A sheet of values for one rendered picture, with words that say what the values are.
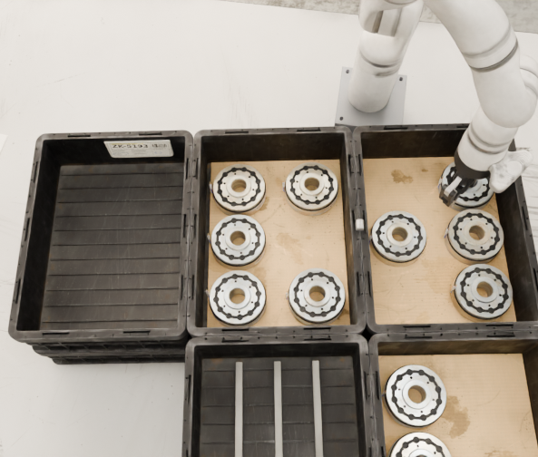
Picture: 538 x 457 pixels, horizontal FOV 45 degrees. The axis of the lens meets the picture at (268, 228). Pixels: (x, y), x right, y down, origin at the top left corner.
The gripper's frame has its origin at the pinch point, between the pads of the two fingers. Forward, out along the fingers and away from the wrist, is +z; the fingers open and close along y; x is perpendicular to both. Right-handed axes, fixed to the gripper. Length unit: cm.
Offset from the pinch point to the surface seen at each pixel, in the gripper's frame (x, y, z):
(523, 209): 11.0, -2.9, -3.5
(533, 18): -41, -127, 87
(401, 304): 6.7, 22.8, 5.3
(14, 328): -35, 76, -5
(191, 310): -16, 52, -5
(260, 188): -27.4, 25.7, 1.9
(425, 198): -4.4, 3.3, 5.1
